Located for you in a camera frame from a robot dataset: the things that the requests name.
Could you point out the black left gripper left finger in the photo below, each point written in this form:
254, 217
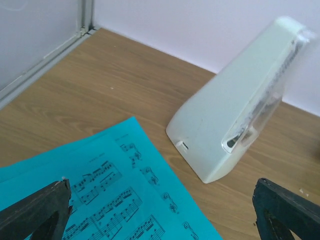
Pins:
42, 215

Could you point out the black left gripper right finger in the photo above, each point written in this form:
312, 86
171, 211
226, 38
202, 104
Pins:
280, 212

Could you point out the cyan sheet music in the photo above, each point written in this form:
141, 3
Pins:
130, 135
120, 200

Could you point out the white metronome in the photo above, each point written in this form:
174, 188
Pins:
199, 126

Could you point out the clear plastic metronome cover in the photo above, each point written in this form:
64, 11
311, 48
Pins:
272, 57

